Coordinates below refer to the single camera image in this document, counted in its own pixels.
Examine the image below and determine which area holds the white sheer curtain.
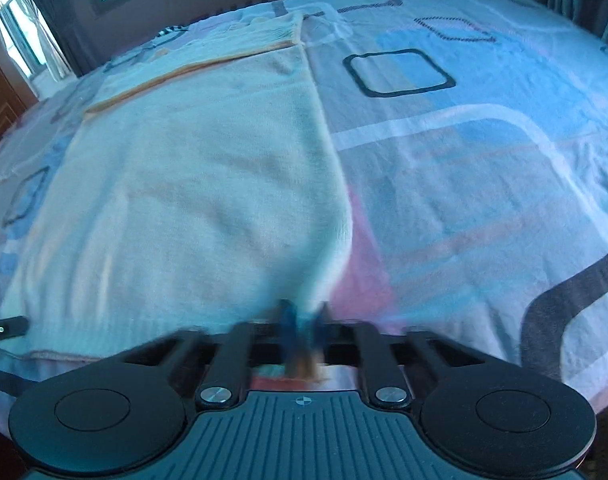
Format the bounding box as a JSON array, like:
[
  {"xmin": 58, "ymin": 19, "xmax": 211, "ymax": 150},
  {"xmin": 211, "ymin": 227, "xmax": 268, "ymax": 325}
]
[{"xmin": 6, "ymin": 0, "xmax": 70, "ymax": 81}]

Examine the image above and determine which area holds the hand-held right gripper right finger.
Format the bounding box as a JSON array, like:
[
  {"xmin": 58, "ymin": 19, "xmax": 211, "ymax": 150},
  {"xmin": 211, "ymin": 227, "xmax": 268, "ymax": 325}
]
[{"xmin": 311, "ymin": 301, "xmax": 486, "ymax": 409}]

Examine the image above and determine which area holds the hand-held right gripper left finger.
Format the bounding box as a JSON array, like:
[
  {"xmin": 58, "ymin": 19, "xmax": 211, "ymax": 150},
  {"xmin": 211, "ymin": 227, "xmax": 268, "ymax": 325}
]
[{"xmin": 123, "ymin": 300, "xmax": 302, "ymax": 409}]

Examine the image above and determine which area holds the balcony window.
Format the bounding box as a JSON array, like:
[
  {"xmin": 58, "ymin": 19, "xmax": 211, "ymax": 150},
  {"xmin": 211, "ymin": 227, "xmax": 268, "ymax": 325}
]
[{"xmin": 0, "ymin": 0, "xmax": 50, "ymax": 77}]

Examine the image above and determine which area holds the dark grey curtain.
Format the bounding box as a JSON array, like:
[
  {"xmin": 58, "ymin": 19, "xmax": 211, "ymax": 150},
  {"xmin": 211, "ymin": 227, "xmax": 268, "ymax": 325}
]
[{"xmin": 14, "ymin": 0, "xmax": 92, "ymax": 78}]

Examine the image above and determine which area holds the pastel patterned bedsheet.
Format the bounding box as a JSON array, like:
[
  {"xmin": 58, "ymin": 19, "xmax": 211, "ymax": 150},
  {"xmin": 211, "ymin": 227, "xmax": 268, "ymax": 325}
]
[{"xmin": 0, "ymin": 0, "xmax": 608, "ymax": 431}]

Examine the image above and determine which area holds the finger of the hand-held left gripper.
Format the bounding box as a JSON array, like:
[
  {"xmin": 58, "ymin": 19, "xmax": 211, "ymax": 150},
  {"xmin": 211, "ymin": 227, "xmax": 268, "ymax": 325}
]
[{"xmin": 0, "ymin": 316, "xmax": 28, "ymax": 344}]

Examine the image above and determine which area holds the white knit sweater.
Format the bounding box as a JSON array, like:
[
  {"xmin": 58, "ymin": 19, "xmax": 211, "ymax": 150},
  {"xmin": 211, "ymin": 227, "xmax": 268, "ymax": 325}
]
[{"xmin": 0, "ymin": 10, "xmax": 355, "ymax": 366}]

